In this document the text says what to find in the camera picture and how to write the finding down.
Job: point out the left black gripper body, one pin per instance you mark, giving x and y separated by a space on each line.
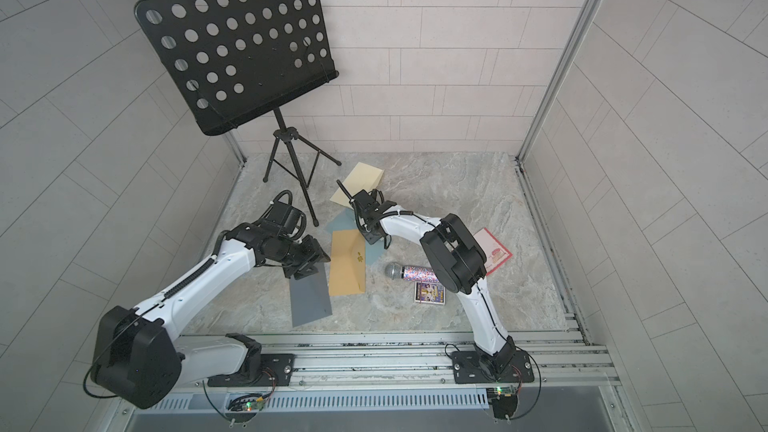
302 256

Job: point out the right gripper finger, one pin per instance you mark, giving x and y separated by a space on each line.
343 189
364 231

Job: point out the cream yellow envelope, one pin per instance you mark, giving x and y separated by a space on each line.
362 177

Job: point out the light blue envelope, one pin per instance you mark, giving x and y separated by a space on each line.
346 221

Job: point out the pink white letter paper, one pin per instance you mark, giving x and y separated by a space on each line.
496 253

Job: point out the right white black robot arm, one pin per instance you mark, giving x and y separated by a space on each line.
455 257

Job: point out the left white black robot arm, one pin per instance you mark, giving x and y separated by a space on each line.
137 356

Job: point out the dark grey envelope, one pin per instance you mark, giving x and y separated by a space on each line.
309 298

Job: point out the tan kraft envelope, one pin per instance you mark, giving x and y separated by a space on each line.
347 274

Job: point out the purple glitter microphone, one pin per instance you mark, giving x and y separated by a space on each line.
410 273

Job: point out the small colourful card box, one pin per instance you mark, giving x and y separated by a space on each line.
430 293

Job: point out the left circuit board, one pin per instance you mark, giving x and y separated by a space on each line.
244 408

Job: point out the circuit board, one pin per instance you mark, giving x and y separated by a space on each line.
244 408
503 402

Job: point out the black perforated music stand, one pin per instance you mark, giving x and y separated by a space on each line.
236 60

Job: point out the right circuit board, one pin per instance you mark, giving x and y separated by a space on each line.
503 402

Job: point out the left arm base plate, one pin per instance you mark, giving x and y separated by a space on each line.
258 370

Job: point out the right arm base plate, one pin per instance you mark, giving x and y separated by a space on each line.
474 367

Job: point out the aluminium mounting rail frame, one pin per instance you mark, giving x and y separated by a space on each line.
419 360

